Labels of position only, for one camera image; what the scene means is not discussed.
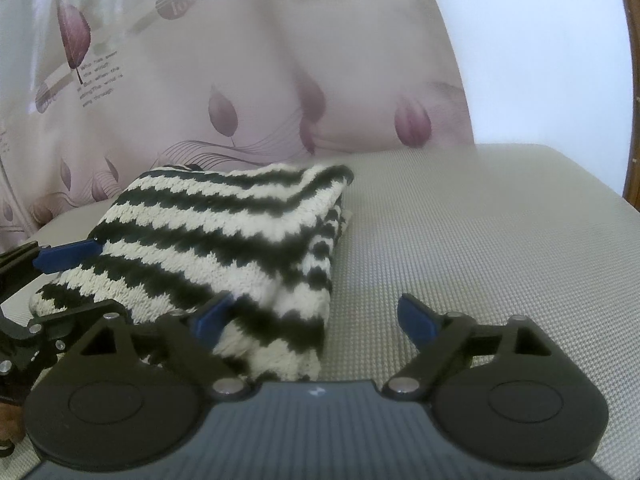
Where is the black white striped knit cardigan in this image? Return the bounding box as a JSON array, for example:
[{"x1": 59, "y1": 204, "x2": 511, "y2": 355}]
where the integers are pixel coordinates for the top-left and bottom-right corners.
[{"x1": 29, "y1": 164, "x2": 354, "y2": 382}]

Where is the grey woven seat cushion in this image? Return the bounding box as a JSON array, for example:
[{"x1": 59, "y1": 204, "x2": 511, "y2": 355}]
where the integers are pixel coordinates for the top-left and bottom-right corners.
[{"x1": 0, "y1": 142, "x2": 640, "y2": 480}]

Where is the pink leaf print curtain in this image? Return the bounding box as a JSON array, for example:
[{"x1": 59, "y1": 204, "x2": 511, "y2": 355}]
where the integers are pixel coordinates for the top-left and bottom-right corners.
[{"x1": 1, "y1": 0, "x2": 473, "y2": 249}]

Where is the brown wooden door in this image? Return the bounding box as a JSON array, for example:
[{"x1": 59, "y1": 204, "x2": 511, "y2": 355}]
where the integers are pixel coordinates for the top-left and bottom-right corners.
[{"x1": 612, "y1": 0, "x2": 640, "y2": 201}]

